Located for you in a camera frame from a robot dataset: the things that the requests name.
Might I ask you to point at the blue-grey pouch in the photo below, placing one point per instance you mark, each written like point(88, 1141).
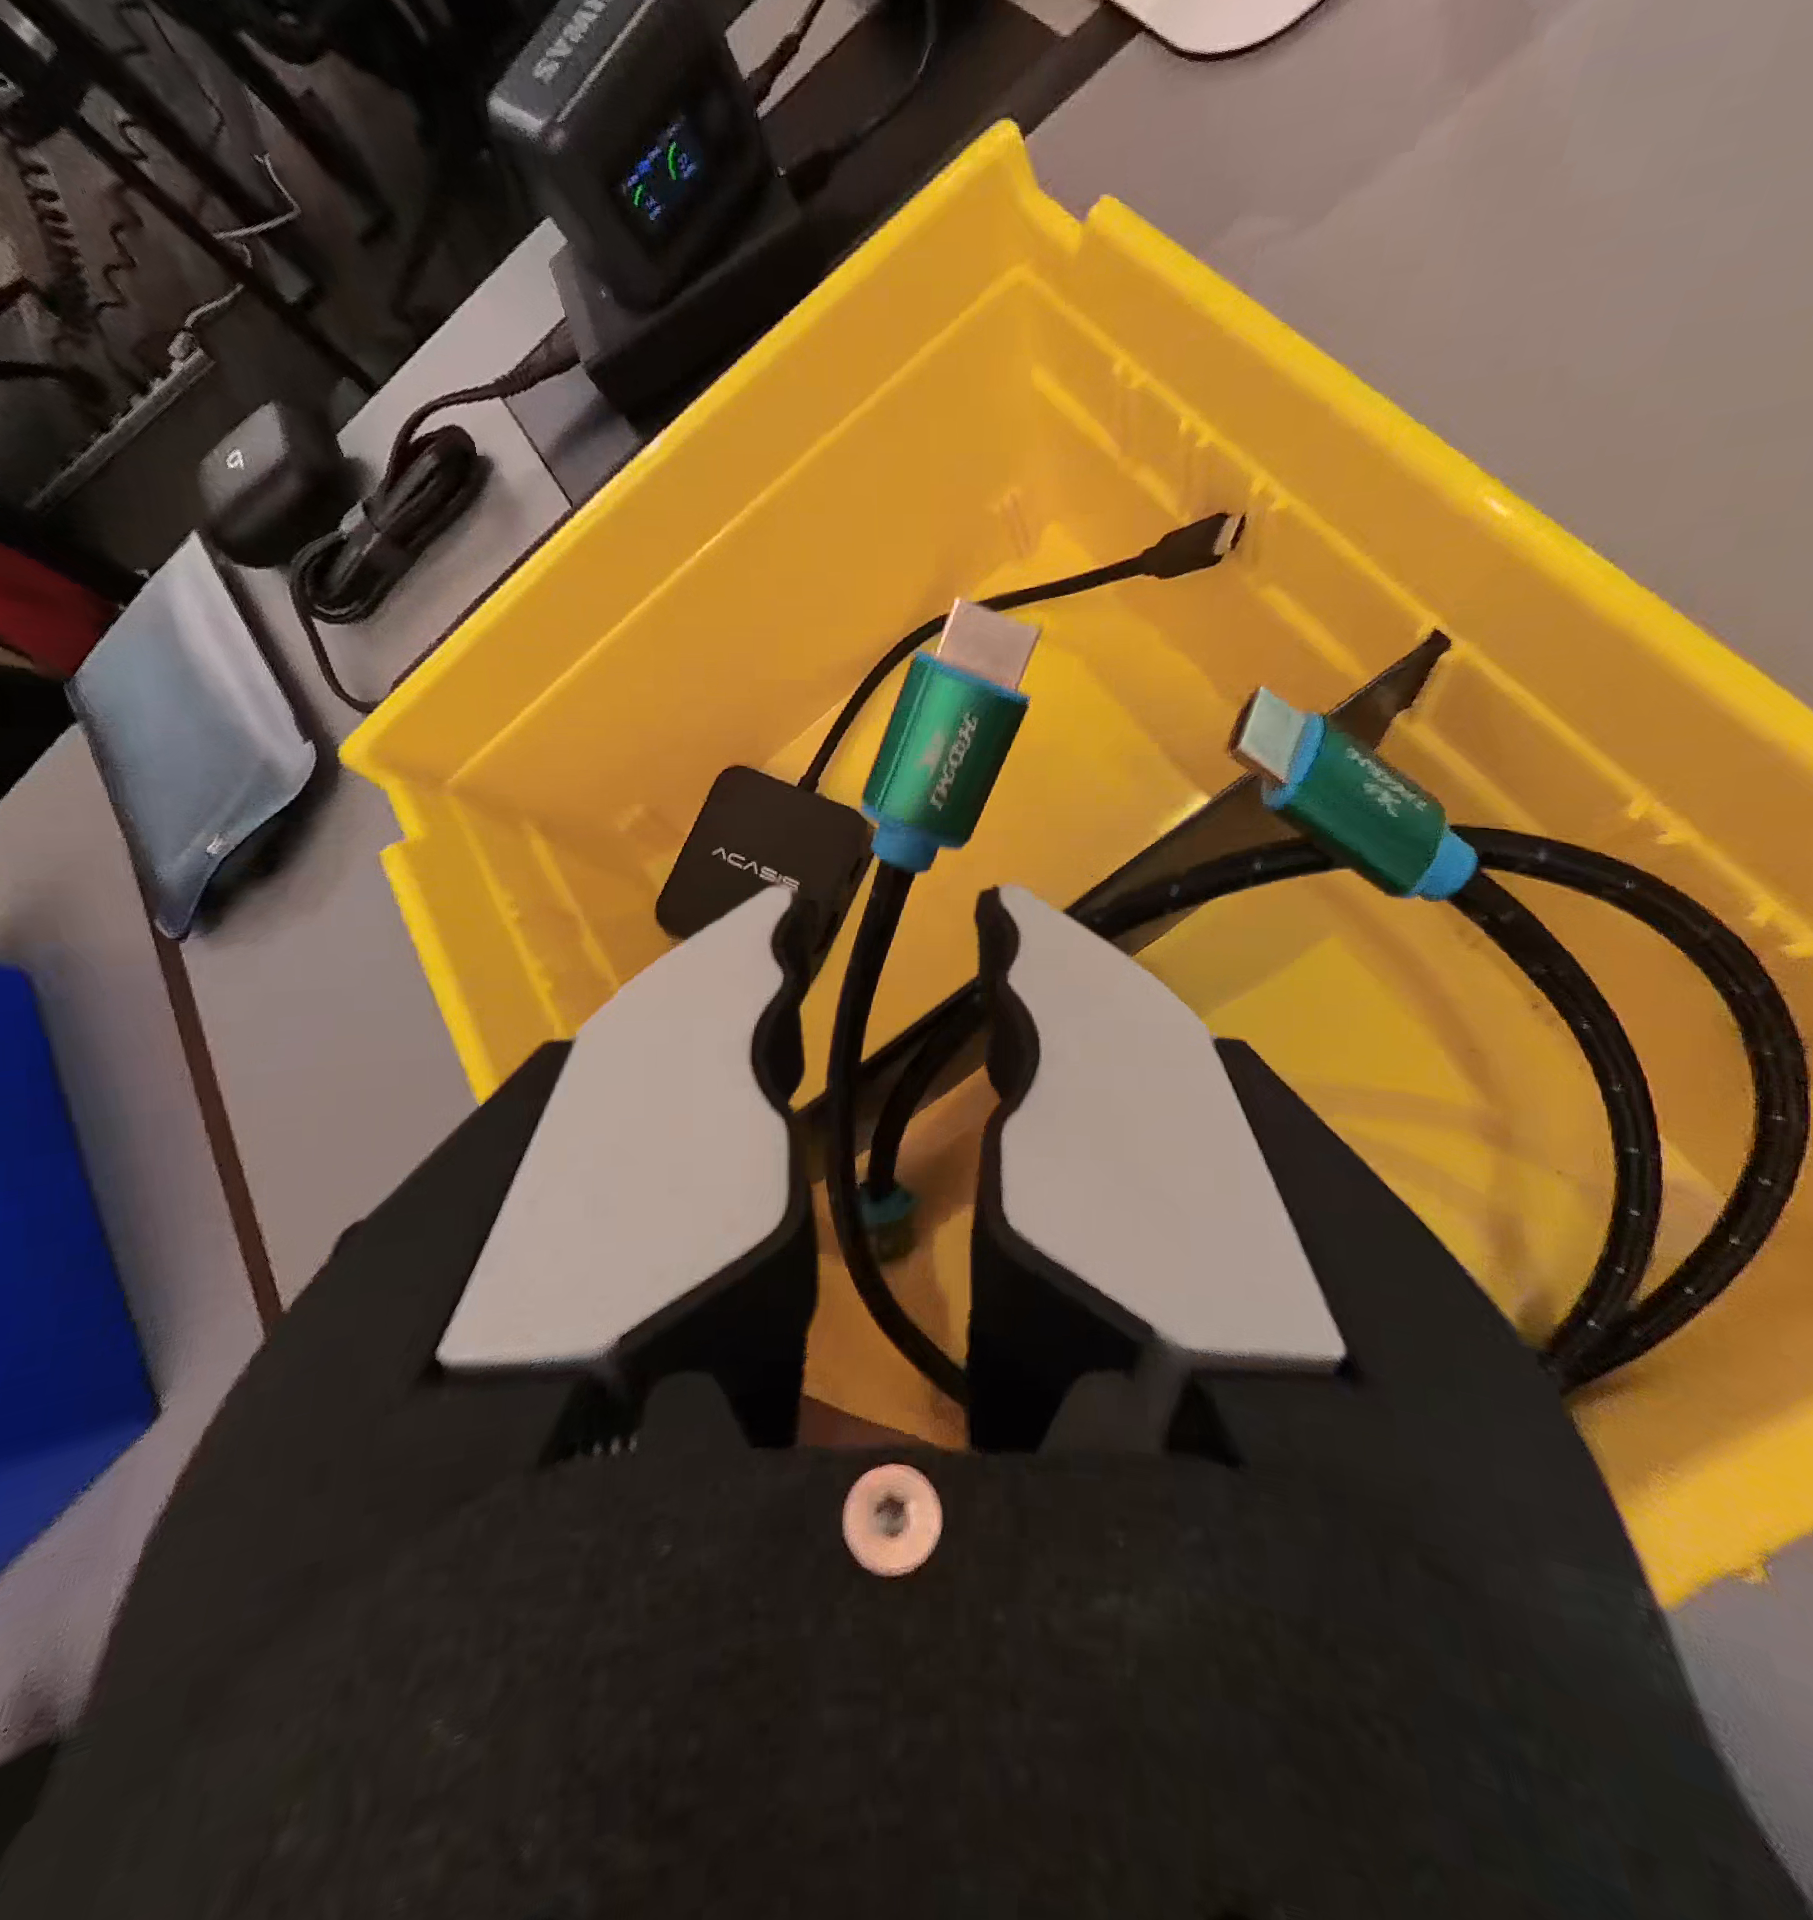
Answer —
point(195, 719)

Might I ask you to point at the wooden board on white stand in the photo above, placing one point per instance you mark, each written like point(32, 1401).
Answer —
point(1220, 16)

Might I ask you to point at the small blue plastic bin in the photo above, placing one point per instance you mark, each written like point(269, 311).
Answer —
point(21, 1274)

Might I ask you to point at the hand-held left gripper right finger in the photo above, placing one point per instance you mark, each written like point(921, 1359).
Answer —
point(1146, 1171)

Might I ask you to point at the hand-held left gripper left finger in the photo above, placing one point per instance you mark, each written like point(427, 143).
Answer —
point(653, 1171)

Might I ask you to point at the yellow plastic bin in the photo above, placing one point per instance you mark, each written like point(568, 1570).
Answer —
point(846, 495)

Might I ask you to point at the grey power strip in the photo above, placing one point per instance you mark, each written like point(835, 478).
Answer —
point(125, 429)

